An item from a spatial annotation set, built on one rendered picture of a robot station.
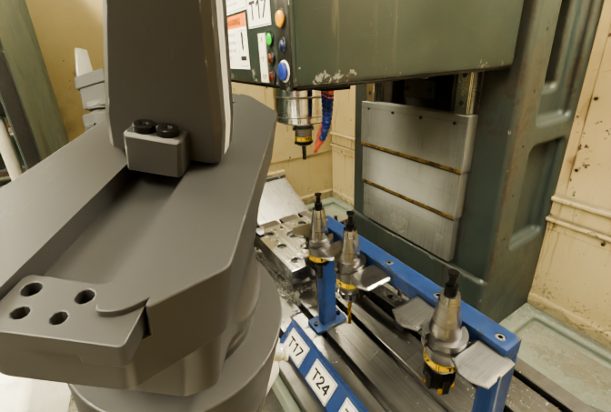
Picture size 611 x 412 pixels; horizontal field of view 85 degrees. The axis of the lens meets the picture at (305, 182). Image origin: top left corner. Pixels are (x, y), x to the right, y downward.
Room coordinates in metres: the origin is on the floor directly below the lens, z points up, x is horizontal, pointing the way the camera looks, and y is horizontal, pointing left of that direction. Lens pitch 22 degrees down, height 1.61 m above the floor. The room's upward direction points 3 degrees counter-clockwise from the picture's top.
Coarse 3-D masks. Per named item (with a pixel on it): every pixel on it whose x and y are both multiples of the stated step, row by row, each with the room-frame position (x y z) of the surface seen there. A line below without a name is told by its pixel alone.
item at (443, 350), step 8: (424, 320) 0.39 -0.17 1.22; (424, 328) 0.37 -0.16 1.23; (464, 328) 0.37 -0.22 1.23; (424, 336) 0.36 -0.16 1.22; (432, 336) 0.36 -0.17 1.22; (464, 336) 0.36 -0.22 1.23; (424, 344) 0.36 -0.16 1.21; (432, 344) 0.36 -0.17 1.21; (440, 344) 0.34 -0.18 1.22; (448, 344) 0.34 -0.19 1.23; (456, 344) 0.34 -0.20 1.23; (464, 344) 0.34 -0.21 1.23; (440, 352) 0.34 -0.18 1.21; (448, 352) 0.34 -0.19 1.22; (456, 352) 0.34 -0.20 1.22; (448, 360) 0.34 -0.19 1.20
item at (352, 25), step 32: (288, 0) 0.57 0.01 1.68; (320, 0) 0.59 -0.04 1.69; (352, 0) 0.63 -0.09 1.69; (384, 0) 0.66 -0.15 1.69; (416, 0) 0.71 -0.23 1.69; (448, 0) 0.75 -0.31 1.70; (480, 0) 0.81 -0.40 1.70; (512, 0) 0.87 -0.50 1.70; (256, 32) 0.68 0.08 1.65; (320, 32) 0.59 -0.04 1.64; (352, 32) 0.63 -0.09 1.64; (384, 32) 0.66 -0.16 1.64; (416, 32) 0.71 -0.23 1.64; (448, 32) 0.76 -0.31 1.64; (480, 32) 0.81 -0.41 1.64; (512, 32) 0.88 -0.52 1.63; (256, 64) 0.69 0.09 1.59; (320, 64) 0.59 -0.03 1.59; (352, 64) 0.63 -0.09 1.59; (384, 64) 0.67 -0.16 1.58; (416, 64) 0.71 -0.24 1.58; (448, 64) 0.76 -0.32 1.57; (480, 64) 0.82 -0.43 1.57
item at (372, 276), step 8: (360, 272) 0.52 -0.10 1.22; (368, 272) 0.52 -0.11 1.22; (376, 272) 0.52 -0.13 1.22; (384, 272) 0.52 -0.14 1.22; (352, 280) 0.50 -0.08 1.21; (360, 280) 0.50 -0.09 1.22; (368, 280) 0.50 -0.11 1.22; (376, 280) 0.50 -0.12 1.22; (384, 280) 0.50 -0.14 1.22; (360, 288) 0.48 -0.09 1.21; (368, 288) 0.48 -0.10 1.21
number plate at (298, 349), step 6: (294, 330) 0.64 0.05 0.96; (288, 336) 0.64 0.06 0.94; (294, 336) 0.63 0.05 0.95; (288, 342) 0.63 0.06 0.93; (294, 342) 0.62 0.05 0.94; (300, 342) 0.61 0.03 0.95; (294, 348) 0.61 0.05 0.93; (300, 348) 0.60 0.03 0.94; (306, 348) 0.59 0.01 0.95; (294, 354) 0.60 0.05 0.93; (300, 354) 0.59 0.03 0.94; (306, 354) 0.58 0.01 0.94; (294, 360) 0.59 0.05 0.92; (300, 360) 0.58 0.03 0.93
